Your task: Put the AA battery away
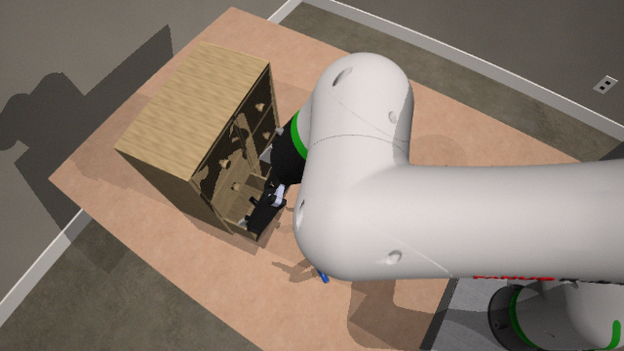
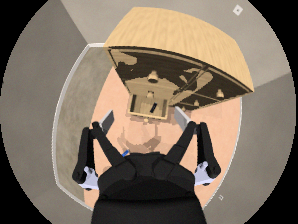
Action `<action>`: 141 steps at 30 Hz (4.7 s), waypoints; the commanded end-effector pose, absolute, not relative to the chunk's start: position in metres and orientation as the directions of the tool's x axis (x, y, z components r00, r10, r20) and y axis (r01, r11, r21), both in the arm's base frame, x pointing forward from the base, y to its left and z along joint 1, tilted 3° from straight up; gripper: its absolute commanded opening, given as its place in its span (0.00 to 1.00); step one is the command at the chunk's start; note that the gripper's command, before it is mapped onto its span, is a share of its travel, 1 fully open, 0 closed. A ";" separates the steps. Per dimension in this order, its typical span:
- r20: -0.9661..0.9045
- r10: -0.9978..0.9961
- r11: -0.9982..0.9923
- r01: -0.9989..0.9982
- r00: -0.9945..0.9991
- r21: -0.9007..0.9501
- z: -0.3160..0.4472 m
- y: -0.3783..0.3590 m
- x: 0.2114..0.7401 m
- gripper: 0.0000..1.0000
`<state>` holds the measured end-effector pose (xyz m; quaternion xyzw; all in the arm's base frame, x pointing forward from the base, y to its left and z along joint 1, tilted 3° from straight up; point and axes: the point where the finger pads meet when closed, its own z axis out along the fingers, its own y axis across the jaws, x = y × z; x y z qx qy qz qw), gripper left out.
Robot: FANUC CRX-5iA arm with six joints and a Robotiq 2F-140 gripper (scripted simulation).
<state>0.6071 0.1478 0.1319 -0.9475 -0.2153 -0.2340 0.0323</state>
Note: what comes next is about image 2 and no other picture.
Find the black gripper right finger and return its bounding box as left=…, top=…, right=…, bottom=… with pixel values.
left=154, top=107, right=221, bottom=186

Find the small wooden chest of drawers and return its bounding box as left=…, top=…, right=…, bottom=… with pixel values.
left=103, top=7, right=254, bottom=108

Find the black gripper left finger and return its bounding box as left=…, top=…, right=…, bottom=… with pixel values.
left=72, top=109, right=137, bottom=191

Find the blue aa battery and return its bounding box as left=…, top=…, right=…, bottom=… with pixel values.
left=122, top=149, right=130, bottom=157

